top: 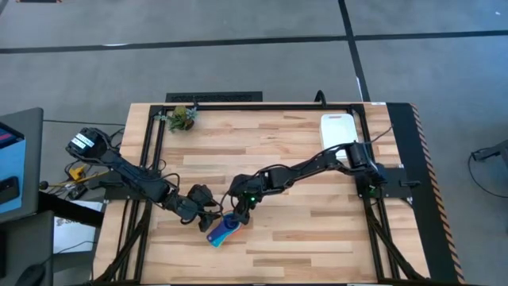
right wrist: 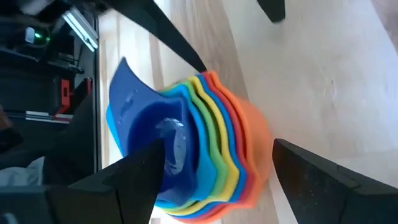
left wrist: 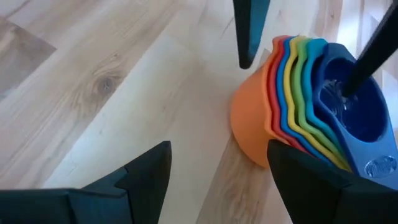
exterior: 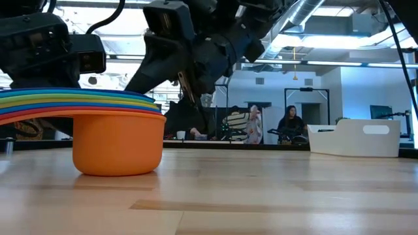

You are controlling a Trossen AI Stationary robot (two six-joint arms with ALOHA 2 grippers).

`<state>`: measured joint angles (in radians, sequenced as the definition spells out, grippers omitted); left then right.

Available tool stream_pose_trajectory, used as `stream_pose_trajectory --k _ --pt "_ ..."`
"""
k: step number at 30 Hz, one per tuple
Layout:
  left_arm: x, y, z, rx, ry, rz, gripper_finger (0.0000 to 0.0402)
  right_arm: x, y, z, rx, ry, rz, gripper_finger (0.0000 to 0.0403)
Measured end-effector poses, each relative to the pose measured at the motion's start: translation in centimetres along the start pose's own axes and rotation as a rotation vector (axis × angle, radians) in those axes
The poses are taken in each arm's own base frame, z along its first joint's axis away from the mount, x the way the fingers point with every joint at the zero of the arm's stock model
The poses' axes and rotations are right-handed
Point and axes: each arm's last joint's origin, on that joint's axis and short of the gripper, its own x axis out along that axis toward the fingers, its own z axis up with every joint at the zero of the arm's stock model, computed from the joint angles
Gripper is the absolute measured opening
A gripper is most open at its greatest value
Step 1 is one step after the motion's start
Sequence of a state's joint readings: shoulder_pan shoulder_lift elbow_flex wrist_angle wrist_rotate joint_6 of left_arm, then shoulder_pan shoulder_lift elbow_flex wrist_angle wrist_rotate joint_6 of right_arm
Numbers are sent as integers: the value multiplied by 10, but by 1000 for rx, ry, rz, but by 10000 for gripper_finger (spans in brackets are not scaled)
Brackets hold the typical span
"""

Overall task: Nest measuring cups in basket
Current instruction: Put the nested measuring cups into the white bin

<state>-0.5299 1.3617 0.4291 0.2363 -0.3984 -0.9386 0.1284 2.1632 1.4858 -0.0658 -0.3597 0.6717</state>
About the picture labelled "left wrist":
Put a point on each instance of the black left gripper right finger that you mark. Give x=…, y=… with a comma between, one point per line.
x=311, y=193

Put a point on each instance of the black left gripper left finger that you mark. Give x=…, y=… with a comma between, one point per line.
x=140, y=193

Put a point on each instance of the teal measuring cup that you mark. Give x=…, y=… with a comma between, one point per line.
x=311, y=77

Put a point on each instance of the yellow measuring cup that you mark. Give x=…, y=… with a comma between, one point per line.
x=289, y=102

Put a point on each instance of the orange measuring cup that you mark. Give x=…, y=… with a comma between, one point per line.
x=248, y=115

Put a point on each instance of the red measuring cup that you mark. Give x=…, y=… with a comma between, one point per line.
x=273, y=93

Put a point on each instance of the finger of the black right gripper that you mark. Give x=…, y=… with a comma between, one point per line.
x=247, y=31
x=373, y=53

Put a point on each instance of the dark blue measuring cup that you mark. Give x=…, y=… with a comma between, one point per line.
x=363, y=118

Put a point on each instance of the green measuring cup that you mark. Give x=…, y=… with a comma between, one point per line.
x=298, y=93

